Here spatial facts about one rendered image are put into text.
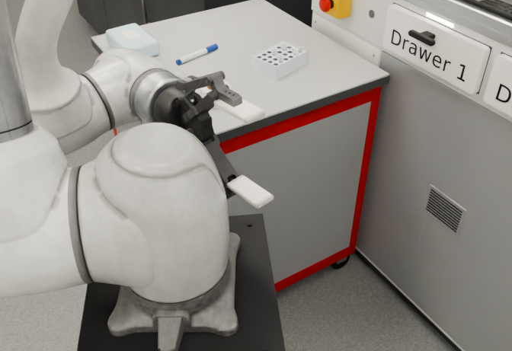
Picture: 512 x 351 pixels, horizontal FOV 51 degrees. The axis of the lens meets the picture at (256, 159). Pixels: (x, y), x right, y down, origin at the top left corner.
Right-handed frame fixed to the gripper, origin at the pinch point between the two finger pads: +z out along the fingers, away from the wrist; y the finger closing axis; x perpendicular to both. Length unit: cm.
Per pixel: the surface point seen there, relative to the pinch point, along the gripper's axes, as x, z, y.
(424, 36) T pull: -64, -20, 10
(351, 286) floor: -58, -34, 100
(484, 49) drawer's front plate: -65, -6, 10
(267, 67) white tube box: -43, -49, 19
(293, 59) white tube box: -50, -48, 19
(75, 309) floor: 17, -84, 92
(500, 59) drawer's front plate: -65, -2, 10
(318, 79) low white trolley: -51, -41, 23
